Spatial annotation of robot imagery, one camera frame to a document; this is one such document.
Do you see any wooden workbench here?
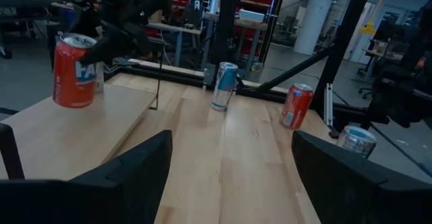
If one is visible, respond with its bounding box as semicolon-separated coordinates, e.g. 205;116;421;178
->
202;11;271;80

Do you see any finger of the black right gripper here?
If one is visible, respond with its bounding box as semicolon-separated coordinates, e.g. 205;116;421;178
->
69;0;102;38
79;28;139;66

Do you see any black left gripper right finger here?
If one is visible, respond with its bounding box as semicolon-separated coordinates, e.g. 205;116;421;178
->
291;130;432;224

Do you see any red soda can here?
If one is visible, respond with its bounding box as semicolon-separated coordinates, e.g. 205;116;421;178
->
278;83;315;131
52;32;104;109

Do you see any wooden shelf with black frame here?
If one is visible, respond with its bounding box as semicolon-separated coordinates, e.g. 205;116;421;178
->
0;38;165;181

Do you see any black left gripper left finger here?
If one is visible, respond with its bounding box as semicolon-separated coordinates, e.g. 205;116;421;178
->
0;129;173;224

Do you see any yellow hanging strap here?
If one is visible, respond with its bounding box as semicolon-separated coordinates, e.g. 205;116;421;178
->
358;0;394;36

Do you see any black aluminium table frame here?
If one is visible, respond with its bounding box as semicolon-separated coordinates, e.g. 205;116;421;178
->
103;0;377;140

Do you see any white pillar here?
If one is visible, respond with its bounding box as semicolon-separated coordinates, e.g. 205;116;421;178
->
292;0;337;56

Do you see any blue silver energy drink can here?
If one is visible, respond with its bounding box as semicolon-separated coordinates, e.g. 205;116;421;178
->
335;125;378;160
211;61;240;112

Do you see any person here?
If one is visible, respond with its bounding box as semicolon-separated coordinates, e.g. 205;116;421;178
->
366;0;432;129

